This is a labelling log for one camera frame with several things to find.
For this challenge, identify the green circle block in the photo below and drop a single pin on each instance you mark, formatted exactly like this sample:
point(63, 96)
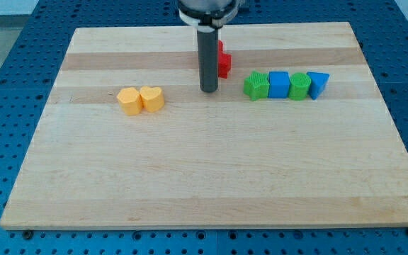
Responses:
point(299, 86)

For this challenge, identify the blue triangle block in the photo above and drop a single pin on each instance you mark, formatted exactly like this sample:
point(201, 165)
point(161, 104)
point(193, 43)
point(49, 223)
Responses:
point(318, 83)

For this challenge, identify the yellow heart block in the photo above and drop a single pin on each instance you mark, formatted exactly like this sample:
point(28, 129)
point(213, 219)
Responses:
point(152, 98)

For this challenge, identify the green star block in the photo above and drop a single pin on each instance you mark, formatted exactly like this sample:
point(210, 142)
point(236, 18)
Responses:
point(256, 86)

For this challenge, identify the red block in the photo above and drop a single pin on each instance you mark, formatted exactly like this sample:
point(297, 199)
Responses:
point(224, 61)

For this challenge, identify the yellow hexagon block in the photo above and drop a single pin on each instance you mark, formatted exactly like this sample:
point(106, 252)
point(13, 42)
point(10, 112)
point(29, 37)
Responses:
point(130, 101)

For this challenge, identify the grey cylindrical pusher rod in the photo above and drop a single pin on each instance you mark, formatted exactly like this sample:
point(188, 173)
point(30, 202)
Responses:
point(208, 61)

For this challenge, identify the blue cube block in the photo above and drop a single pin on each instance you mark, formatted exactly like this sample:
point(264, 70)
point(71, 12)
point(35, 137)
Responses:
point(279, 84)

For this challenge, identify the wooden board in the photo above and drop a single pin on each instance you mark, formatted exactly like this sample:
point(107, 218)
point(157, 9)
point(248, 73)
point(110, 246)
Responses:
point(211, 160)

